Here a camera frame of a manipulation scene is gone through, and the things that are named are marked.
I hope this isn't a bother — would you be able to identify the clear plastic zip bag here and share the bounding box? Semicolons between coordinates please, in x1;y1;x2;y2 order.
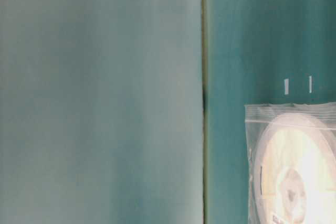
245;102;335;223

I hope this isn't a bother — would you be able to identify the white component reel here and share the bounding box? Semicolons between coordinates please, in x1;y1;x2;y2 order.
253;113;335;223

